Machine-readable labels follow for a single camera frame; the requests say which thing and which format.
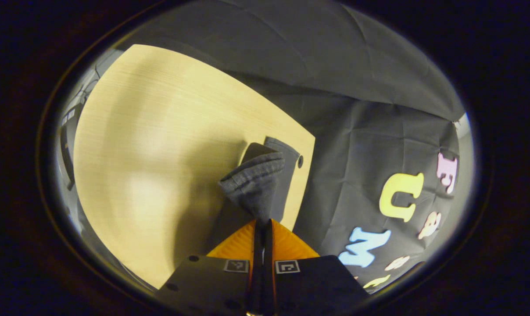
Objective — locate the dark jeans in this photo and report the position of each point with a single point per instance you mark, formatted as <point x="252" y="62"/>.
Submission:
<point x="258" y="184"/>

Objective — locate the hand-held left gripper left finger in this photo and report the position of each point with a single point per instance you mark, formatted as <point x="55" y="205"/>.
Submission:
<point x="212" y="285"/>

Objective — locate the black backdrop cloth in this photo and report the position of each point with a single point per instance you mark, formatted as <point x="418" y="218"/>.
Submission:
<point x="357" y="145"/>

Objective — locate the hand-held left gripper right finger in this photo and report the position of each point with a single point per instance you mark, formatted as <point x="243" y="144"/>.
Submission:
<point x="309" y="285"/>

